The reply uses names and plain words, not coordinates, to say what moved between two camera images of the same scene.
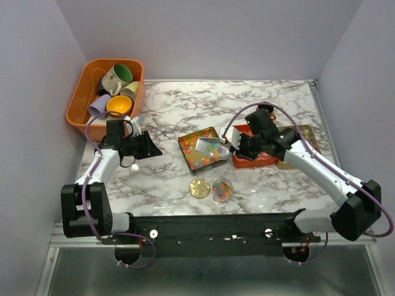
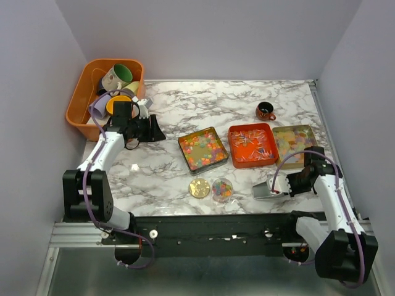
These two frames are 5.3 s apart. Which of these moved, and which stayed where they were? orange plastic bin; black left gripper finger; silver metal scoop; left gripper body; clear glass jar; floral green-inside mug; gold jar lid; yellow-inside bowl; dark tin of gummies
Moved: silver metal scoop; left gripper body; black left gripper finger
Stayed: gold jar lid; yellow-inside bowl; floral green-inside mug; dark tin of gummies; orange plastic bin; clear glass jar
